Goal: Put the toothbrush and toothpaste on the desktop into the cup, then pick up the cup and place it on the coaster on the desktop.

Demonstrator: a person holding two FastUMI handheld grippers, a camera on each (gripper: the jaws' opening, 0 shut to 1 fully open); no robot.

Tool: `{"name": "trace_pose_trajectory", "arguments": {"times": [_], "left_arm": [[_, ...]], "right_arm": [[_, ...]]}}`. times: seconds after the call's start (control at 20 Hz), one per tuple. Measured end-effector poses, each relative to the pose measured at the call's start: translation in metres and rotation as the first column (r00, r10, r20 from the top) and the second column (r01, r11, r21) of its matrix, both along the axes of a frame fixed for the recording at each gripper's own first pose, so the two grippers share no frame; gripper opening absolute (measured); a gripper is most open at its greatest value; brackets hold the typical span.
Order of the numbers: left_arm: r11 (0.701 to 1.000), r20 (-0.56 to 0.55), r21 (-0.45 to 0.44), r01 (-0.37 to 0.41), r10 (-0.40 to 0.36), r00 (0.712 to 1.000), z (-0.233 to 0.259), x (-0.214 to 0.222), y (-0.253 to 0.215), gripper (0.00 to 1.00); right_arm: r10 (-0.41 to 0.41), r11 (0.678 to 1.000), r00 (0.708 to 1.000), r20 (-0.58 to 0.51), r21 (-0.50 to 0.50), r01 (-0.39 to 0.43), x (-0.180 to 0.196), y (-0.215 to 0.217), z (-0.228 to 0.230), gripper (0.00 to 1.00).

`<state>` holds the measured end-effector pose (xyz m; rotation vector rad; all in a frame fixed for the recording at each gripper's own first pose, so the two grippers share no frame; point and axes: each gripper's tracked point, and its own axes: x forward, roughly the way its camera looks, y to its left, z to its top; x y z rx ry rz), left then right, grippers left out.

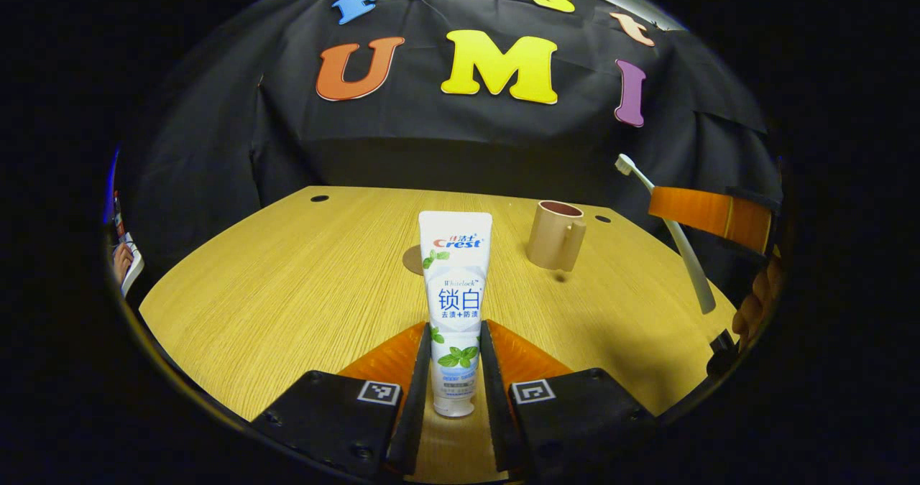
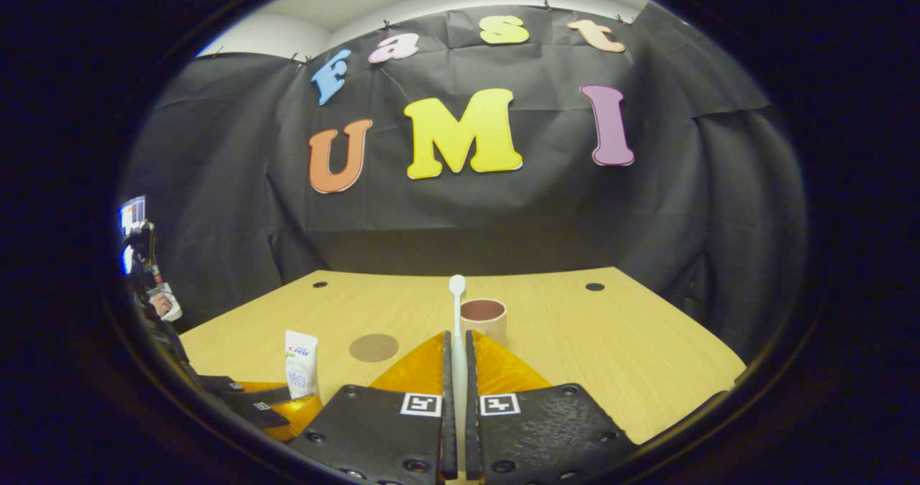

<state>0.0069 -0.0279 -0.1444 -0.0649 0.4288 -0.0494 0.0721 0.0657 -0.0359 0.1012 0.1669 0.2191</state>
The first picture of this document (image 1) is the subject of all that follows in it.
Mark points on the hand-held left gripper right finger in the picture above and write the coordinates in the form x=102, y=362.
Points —
x=494, y=413

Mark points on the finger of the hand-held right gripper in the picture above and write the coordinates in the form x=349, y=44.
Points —
x=704, y=212

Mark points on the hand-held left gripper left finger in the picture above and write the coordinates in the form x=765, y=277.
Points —
x=415, y=413

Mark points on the white toothbrush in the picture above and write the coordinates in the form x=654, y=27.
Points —
x=690, y=262

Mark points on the white toothpaste tube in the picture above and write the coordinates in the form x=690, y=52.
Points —
x=456, y=291

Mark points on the round brown coaster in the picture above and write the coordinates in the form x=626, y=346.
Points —
x=412, y=261

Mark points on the black backdrop cloth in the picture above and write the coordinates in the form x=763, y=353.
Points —
x=460, y=154

